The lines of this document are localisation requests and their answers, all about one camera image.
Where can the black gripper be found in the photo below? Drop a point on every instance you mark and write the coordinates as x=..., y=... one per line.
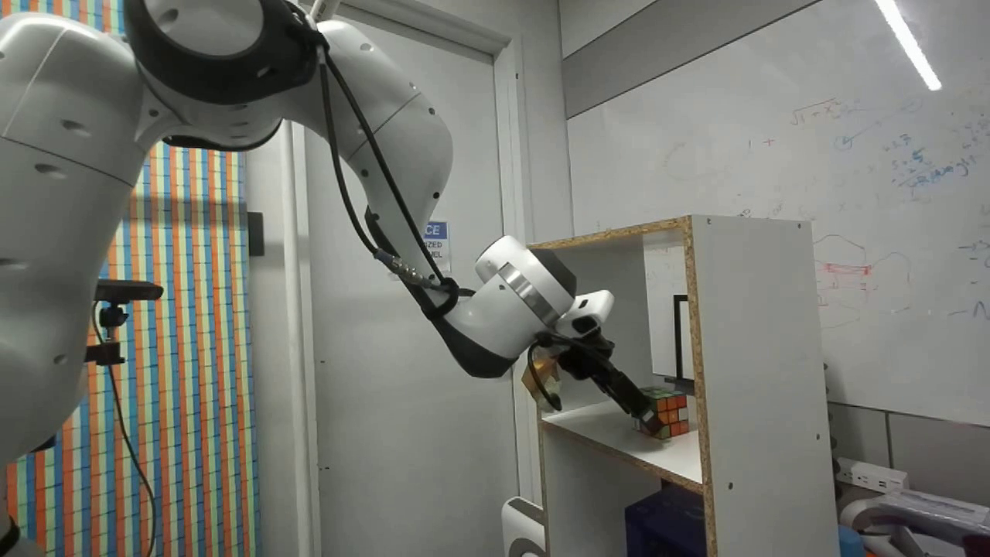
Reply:
x=589, y=356

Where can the white round air purifier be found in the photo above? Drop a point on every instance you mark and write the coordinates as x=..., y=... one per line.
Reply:
x=522, y=530

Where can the white door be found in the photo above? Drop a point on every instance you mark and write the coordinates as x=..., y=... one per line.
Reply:
x=414, y=434

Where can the blue white door sign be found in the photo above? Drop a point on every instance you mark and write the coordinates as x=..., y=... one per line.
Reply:
x=434, y=231

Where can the black camera on stand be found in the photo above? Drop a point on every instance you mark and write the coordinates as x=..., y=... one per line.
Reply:
x=121, y=310

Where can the white power strip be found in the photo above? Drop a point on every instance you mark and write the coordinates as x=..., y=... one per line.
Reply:
x=870, y=477

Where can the blue plastic box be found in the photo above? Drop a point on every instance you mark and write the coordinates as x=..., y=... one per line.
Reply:
x=665, y=528

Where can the tall white wooden shelf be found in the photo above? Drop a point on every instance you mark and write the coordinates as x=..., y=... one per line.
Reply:
x=758, y=391

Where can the white grey plastic device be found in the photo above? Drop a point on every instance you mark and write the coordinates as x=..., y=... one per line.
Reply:
x=916, y=514

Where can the colourful rubik's cube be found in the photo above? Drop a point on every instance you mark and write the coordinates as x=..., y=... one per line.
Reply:
x=675, y=417

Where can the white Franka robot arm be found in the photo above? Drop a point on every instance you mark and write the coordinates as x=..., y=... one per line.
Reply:
x=62, y=204

